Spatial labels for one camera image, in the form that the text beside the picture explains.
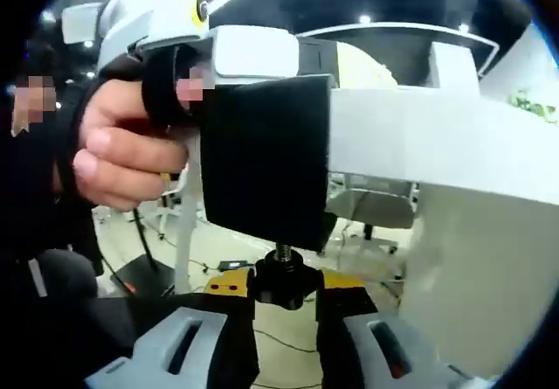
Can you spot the green potted plant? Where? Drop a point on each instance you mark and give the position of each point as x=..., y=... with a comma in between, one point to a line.
x=530, y=106

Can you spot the black knob retaining clip screw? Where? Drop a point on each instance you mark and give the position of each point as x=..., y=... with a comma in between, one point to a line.
x=284, y=284

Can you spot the white desk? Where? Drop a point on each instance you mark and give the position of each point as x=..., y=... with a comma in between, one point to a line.
x=436, y=135

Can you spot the black power adapter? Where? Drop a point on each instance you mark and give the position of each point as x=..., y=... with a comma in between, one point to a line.
x=231, y=265

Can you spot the person's left hand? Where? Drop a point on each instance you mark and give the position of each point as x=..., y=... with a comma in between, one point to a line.
x=126, y=153

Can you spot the grey office chair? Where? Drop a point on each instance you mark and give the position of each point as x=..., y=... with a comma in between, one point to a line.
x=380, y=207

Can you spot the person's dark clothed body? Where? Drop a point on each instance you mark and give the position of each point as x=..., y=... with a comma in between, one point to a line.
x=52, y=231

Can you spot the black floor stand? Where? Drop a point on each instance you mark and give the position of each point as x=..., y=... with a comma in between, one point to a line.
x=144, y=277

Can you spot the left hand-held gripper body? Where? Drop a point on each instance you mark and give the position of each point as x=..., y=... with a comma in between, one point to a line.
x=166, y=17

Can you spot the round ceiling spotlights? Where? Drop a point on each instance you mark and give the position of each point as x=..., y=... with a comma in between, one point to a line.
x=364, y=18

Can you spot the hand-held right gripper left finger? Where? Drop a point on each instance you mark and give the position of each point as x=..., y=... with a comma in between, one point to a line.
x=144, y=363

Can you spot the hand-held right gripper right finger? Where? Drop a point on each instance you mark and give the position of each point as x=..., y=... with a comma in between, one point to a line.
x=423, y=363

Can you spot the black fixed fixture clamp frame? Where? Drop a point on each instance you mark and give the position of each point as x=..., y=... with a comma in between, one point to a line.
x=262, y=157

